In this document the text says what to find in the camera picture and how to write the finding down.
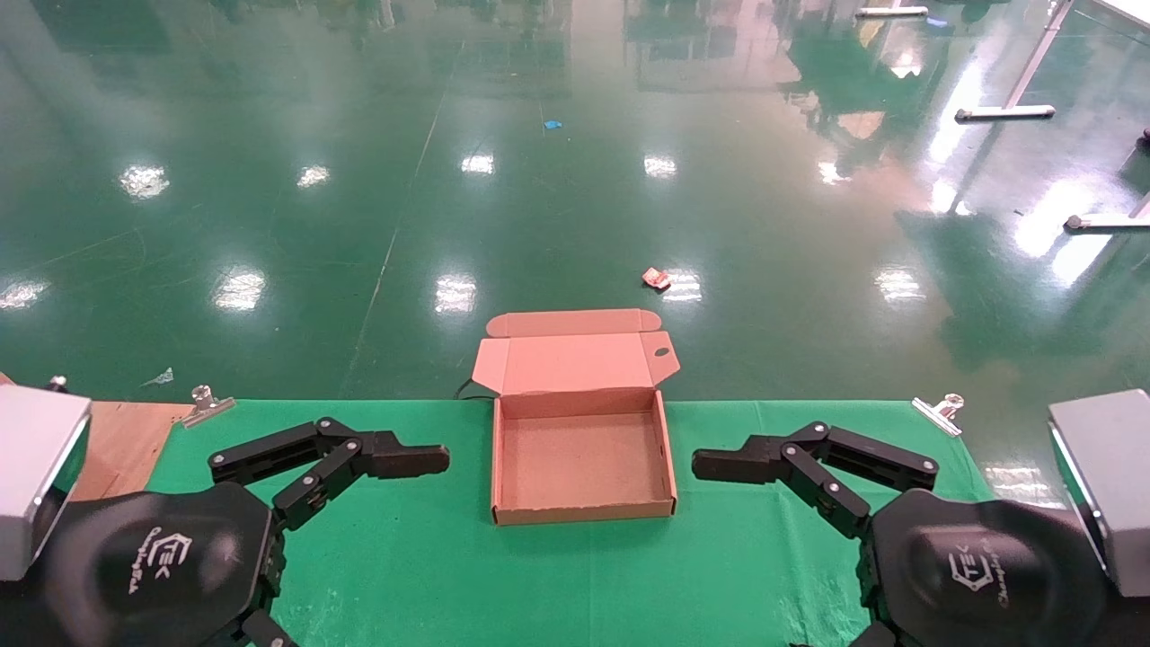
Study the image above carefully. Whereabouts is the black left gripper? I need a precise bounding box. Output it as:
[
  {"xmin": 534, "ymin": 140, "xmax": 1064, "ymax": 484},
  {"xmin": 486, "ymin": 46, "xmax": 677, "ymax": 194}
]
[{"xmin": 34, "ymin": 417, "xmax": 450, "ymax": 647}]

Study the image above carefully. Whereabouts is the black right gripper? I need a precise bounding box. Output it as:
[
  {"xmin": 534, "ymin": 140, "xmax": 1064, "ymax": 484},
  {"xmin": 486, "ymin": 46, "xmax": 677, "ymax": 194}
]
[{"xmin": 692, "ymin": 421, "xmax": 1109, "ymax": 647}]

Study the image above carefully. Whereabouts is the open brown cardboard box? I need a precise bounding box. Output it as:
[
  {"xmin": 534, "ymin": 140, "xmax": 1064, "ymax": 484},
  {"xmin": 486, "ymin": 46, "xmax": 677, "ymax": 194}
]
[{"xmin": 472, "ymin": 309, "xmax": 681, "ymax": 527}]

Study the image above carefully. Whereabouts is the green table cloth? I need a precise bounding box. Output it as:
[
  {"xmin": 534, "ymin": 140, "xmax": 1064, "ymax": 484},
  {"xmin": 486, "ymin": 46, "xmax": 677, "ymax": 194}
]
[{"xmin": 148, "ymin": 400, "xmax": 1070, "ymax": 647}]

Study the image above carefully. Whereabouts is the silver binder clip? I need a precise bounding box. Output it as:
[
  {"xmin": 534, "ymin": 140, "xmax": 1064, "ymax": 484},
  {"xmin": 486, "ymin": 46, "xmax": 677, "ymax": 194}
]
[
  {"xmin": 912, "ymin": 393, "xmax": 965, "ymax": 439},
  {"xmin": 182, "ymin": 385, "xmax": 236, "ymax": 429}
]

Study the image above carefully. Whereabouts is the wooden table board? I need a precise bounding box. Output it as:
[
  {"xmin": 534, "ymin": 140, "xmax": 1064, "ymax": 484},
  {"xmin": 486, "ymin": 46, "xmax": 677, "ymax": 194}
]
[{"xmin": 0, "ymin": 373, "xmax": 194, "ymax": 502}]

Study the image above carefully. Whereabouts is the white table foot black cap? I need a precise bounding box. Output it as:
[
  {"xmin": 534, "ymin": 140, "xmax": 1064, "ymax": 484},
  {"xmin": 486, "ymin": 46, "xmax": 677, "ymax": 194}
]
[{"xmin": 1065, "ymin": 193, "xmax": 1150, "ymax": 233}]

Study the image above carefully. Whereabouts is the white slanted table leg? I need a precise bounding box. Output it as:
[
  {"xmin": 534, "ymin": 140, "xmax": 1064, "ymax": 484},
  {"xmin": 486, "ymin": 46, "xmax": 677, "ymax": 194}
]
[{"xmin": 955, "ymin": 0, "xmax": 1076, "ymax": 122}]

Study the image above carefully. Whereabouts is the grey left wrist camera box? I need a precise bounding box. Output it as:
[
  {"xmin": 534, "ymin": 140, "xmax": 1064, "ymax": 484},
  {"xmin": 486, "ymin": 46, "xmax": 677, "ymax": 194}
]
[{"xmin": 0, "ymin": 385, "xmax": 93, "ymax": 582}]

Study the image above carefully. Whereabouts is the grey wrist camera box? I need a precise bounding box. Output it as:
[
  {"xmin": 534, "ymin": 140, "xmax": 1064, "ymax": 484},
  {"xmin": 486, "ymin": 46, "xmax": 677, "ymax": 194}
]
[
  {"xmin": 0, "ymin": 385, "xmax": 93, "ymax": 582},
  {"xmin": 1048, "ymin": 389, "xmax": 1150, "ymax": 598}
]

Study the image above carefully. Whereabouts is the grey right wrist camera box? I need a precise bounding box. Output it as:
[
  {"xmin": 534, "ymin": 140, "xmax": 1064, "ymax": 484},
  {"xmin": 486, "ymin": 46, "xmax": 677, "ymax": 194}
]
[{"xmin": 1048, "ymin": 389, "xmax": 1150, "ymax": 598}]

